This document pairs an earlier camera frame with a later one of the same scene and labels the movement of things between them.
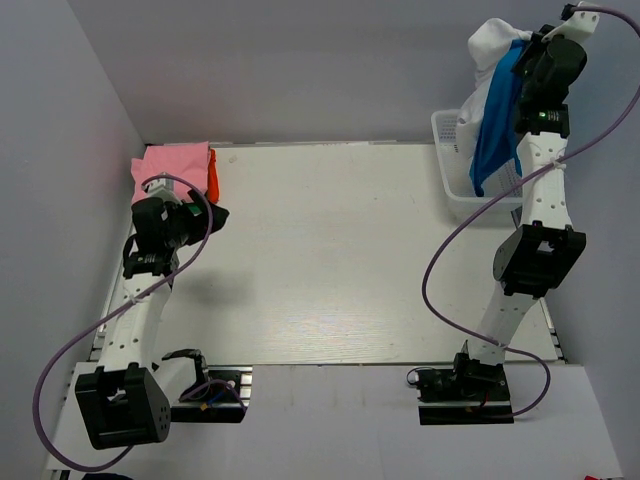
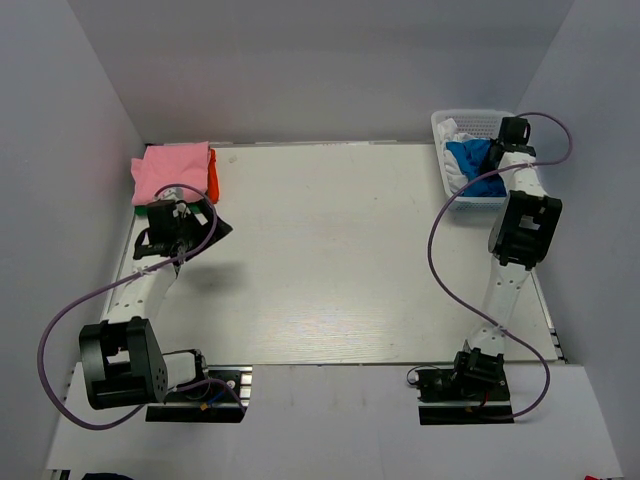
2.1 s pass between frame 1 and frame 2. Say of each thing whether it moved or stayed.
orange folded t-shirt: stayed
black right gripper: moved
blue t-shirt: moved
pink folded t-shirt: stayed
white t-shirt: moved
